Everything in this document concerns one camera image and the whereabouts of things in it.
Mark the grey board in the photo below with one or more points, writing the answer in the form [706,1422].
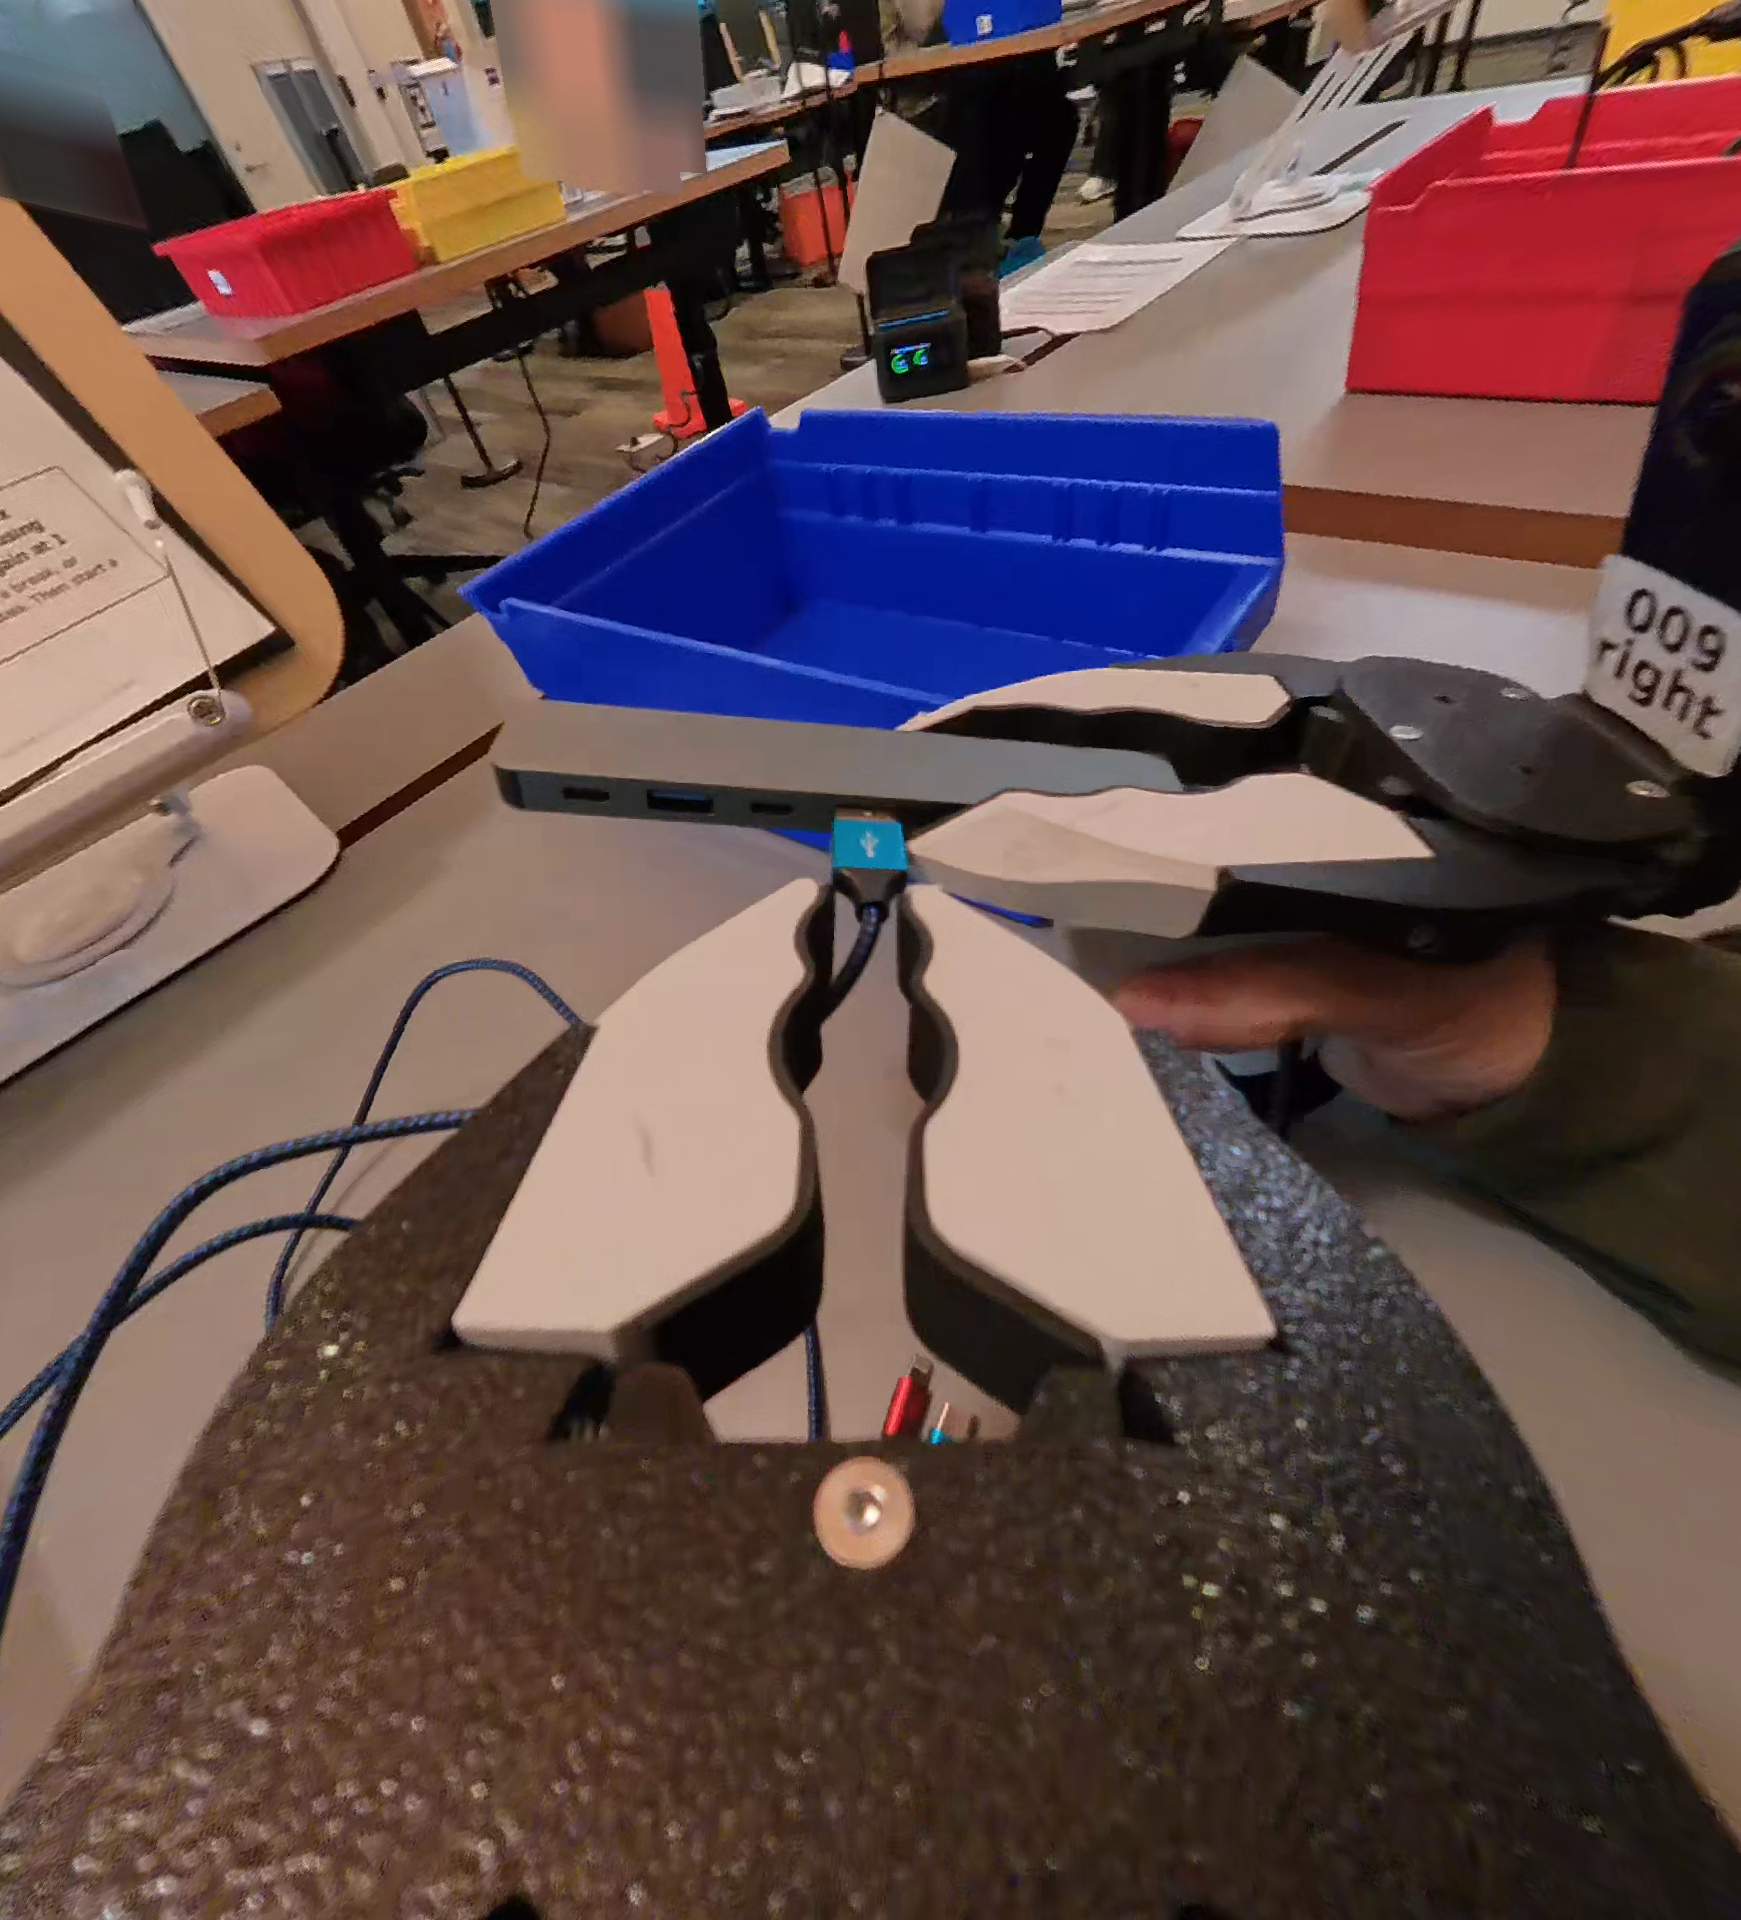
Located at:
[900,195]

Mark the white paper sheet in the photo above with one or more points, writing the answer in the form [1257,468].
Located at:
[1108,287]

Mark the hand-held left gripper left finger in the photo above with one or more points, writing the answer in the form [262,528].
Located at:
[660,1170]

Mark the person's right hand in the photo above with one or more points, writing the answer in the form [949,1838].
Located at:
[1379,1036]

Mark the slim grey USB hub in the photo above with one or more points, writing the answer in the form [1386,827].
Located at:
[750,781]

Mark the grey desk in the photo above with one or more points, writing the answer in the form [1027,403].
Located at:
[541,900]

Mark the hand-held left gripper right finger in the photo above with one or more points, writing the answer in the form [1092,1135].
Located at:
[1079,1170]

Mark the orange traffic cone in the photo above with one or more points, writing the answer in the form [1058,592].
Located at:
[681,369]

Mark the red plastic bin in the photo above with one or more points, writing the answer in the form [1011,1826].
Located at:
[287,254]
[1530,287]

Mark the grey wood-edged table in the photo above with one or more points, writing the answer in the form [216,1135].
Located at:
[1260,404]

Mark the yellow plastic bin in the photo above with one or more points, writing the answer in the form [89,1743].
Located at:
[480,202]

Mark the wooden table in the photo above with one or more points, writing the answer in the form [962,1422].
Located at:
[541,264]

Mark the instruction sheet on stand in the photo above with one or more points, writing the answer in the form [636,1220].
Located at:
[210,496]

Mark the black charger case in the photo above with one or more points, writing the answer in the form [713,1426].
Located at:
[922,323]

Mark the blue plastic bin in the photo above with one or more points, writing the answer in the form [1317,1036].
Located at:
[997,17]
[884,601]

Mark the person's right forearm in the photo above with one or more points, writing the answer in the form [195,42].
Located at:
[1678,1153]

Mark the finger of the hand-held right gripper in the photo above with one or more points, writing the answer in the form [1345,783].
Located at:
[1153,847]
[1139,701]

